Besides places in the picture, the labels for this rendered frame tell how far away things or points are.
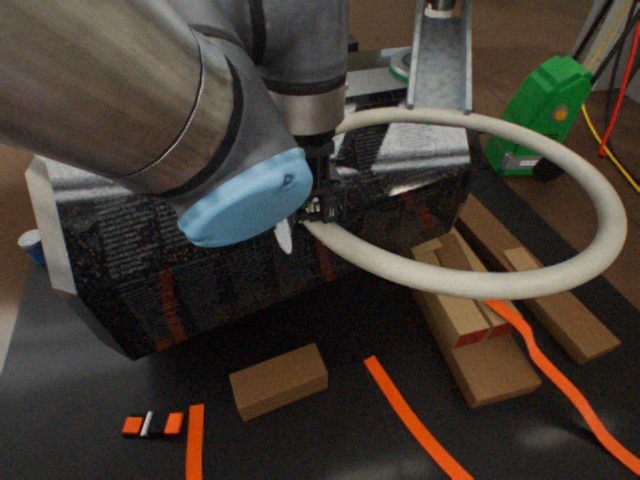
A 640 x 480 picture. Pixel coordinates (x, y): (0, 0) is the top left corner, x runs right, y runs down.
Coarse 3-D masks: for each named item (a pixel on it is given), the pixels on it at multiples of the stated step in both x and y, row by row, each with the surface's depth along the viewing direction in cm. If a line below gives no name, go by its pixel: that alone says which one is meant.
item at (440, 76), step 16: (464, 0) 90; (416, 16) 87; (464, 16) 87; (416, 32) 83; (432, 32) 89; (448, 32) 89; (464, 32) 84; (416, 48) 80; (432, 48) 86; (448, 48) 86; (464, 48) 81; (416, 64) 78; (432, 64) 84; (448, 64) 84; (464, 64) 79; (416, 80) 82; (432, 80) 81; (448, 80) 81; (464, 80) 76; (416, 96) 79; (432, 96) 79; (448, 96) 79; (464, 96) 74; (464, 112) 72
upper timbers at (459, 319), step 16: (416, 256) 147; (432, 256) 147; (432, 304) 139; (448, 304) 132; (464, 304) 132; (480, 304) 132; (512, 304) 132; (448, 320) 129; (464, 320) 127; (480, 320) 127; (496, 320) 127; (448, 336) 132; (464, 336) 125; (480, 336) 129; (496, 336) 134
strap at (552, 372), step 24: (504, 312) 127; (528, 336) 124; (384, 384) 130; (192, 408) 125; (408, 408) 125; (192, 432) 120; (600, 432) 117; (192, 456) 115; (432, 456) 115; (624, 456) 115
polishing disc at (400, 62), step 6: (396, 54) 111; (402, 54) 111; (408, 54) 111; (396, 60) 108; (402, 60) 108; (408, 60) 108; (396, 66) 105; (402, 66) 105; (408, 66) 105; (396, 72) 105; (402, 72) 103; (408, 72) 102
